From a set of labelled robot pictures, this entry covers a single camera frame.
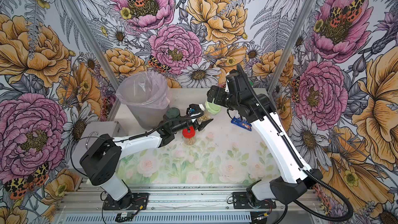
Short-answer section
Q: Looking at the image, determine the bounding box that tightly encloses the green lid peanut jar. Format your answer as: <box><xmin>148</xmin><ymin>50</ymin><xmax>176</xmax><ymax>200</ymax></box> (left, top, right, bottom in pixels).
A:
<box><xmin>198</xmin><ymin>101</ymin><xmax>221</xmax><ymax>122</ymax></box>

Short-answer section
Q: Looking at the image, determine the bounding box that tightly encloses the mesh bin with pink bag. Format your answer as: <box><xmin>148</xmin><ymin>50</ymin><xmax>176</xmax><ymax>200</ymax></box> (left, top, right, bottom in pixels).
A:
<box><xmin>116</xmin><ymin>71</ymin><xmax>171</xmax><ymax>130</ymax></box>

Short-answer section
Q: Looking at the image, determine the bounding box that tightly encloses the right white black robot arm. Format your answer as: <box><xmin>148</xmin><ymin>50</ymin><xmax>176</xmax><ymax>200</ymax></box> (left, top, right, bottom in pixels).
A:
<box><xmin>207</xmin><ymin>65</ymin><xmax>322</xmax><ymax>206</ymax></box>

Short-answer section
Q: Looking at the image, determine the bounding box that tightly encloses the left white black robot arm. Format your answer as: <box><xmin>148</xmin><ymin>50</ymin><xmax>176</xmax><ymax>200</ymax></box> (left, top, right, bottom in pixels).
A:
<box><xmin>79</xmin><ymin>104</ymin><xmax>212</xmax><ymax>211</ymax></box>

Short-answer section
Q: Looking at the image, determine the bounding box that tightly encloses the red lid peanut jar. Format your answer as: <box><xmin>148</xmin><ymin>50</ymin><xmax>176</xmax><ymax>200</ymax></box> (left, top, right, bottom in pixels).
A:
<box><xmin>182</xmin><ymin>126</ymin><xmax>197</xmax><ymax>145</ymax></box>

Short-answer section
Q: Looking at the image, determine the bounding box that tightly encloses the blue gauze bandage packet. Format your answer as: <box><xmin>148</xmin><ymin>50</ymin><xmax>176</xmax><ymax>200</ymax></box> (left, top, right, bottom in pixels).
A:
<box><xmin>231</xmin><ymin>117</ymin><xmax>252</xmax><ymax>131</ymax></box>

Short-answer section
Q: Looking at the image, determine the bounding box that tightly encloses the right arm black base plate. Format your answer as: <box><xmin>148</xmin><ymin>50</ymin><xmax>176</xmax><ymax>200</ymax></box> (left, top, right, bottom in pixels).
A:
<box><xmin>232</xmin><ymin>192</ymin><xmax>276</xmax><ymax>210</ymax></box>

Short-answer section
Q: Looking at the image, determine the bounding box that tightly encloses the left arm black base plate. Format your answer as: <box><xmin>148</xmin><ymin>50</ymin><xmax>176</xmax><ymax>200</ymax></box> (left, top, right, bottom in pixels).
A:
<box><xmin>103</xmin><ymin>192</ymin><xmax>149</xmax><ymax>211</ymax></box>

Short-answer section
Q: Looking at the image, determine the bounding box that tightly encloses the left black cable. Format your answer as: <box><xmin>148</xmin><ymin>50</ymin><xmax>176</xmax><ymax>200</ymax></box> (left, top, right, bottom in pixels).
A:
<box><xmin>69</xmin><ymin>111</ymin><xmax>204</xmax><ymax>178</ymax></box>

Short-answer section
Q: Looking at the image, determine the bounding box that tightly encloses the aluminium rail frame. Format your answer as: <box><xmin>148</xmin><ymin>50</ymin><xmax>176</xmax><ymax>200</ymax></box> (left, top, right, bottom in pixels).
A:
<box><xmin>53</xmin><ymin>183</ymin><xmax>323</xmax><ymax>224</ymax></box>

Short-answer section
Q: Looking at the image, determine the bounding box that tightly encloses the right black corrugated cable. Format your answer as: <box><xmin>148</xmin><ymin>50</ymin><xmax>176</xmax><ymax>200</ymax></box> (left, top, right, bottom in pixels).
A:
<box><xmin>237</xmin><ymin>63</ymin><xmax>354</xmax><ymax>222</ymax></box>

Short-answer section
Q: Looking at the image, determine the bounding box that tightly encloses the right aluminium corner post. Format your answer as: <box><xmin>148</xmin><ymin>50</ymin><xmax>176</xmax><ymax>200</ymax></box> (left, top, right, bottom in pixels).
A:
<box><xmin>268</xmin><ymin>0</ymin><xmax>316</xmax><ymax>95</ymax></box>

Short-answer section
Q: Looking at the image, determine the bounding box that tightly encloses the aluminium corner post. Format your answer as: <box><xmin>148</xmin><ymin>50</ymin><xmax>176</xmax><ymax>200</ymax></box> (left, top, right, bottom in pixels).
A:
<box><xmin>46</xmin><ymin>0</ymin><xmax>125</xmax><ymax>94</ymax></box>
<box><xmin>268</xmin><ymin>0</ymin><xmax>316</xmax><ymax>95</ymax></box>

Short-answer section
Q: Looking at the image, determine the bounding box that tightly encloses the left aluminium corner post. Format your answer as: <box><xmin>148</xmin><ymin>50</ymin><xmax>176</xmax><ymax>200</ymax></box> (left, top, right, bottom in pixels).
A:
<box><xmin>46</xmin><ymin>0</ymin><xmax>125</xmax><ymax>94</ymax></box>

